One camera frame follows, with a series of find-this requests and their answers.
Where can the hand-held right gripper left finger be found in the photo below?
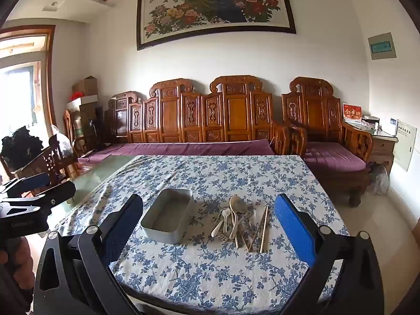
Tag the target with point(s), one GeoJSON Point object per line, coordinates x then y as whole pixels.
{"type": "Point", "coordinates": [128, 218]}

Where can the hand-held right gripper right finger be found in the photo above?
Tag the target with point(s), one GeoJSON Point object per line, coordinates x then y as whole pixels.
{"type": "Point", "coordinates": [292, 226]}

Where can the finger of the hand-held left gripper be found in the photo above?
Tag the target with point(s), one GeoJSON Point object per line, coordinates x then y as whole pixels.
{"type": "Point", "coordinates": [32, 179]}
{"type": "Point", "coordinates": [59, 192]}

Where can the rectangular metal tray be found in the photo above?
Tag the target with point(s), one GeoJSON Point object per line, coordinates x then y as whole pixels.
{"type": "Point", "coordinates": [154, 233]}

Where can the large white soup spoon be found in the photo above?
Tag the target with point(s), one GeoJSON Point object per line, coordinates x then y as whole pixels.
{"type": "Point", "coordinates": [234, 202]}

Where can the small white plastic spoon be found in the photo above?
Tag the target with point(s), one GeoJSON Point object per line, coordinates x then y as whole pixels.
{"type": "Point", "coordinates": [217, 228]}
{"type": "Point", "coordinates": [225, 215]}

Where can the person's left hand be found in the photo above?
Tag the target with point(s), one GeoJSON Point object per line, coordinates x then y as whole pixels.
{"type": "Point", "coordinates": [26, 259]}

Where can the dark carved wooden chair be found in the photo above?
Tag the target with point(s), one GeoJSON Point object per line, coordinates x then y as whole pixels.
{"type": "Point", "coordinates": [49, 160]}

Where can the black cloth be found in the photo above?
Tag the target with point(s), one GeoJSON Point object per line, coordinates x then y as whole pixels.
{"type": "Point", "coordinates": [19, 144]}

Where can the white plastic bag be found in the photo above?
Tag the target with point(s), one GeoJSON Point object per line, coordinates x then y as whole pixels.
{"type": "Point", "coordinates": [64, 144]}

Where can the light wooden chair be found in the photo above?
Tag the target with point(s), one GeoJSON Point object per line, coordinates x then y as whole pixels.
{"type": "Point", "coordinates": [68, 128]}

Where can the purple armchair cushion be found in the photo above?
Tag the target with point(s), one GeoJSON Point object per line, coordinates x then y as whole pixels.
{"type": "Point", "coordinates": [331, 157]}

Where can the dark cabinet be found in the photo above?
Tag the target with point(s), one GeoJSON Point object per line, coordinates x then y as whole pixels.
{"type": "Point", "coordinates": [88, 118]}

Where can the red flowers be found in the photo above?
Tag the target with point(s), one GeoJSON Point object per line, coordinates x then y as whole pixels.
{"type": "Point", "coordinates": [76, 96]}

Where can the blue floral tablecloth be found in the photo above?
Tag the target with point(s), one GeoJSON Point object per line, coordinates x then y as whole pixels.
{"type": "Point", "coordinates": [210, 275]}

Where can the white box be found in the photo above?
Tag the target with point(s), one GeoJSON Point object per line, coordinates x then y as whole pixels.
{"type": "Point", "coordinates": [89, 99]}

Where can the purple sofa cushion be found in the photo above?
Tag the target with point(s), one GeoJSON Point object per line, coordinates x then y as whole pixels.
{"type": "Point", "coordinates": [197, 148]}

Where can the clear plastic bag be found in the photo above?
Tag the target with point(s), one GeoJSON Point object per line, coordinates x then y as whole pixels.
{"type": "Point", "coordinates": [379, 178]}

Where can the brown cardboard box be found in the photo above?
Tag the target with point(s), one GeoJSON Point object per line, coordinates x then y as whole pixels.
{"type": "Point", "coordinates": [87, 87]}

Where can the carved wooden armchair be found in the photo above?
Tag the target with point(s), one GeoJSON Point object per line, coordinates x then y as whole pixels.
{"type": "Point", "coordinates": [311, 108]}

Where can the wooden side table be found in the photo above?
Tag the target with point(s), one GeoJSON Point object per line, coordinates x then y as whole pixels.
{"type": "Point", "coordinates": [382, 147]}

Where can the carved wooden sofa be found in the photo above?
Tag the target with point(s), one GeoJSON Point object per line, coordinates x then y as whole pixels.
{"type": "Point", "coordinates": [236, 111]}

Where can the red gift box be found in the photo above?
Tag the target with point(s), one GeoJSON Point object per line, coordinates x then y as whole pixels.
{"type": "Point", "coordinates": [351, 113]}

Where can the tissue box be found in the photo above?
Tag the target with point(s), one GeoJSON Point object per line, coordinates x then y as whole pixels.
{"type": "Point", "coordinates": [370, 121]}

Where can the framed peacock painting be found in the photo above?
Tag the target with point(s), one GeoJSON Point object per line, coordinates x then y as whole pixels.
{"type": "Point", "coordinates": [210, 6]}

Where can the wooden door frame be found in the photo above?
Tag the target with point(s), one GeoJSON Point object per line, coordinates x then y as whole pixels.
{"type": "Point", "coordinates": [49, 72]}

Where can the white wall box cover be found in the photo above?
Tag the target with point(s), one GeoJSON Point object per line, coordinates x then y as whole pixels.
{"type": "Point", "coordinates": [404, 144]}

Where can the grey wall panel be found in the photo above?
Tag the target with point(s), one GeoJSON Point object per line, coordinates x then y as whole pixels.
{"type": "Point", "coordinates": [381, 46]}

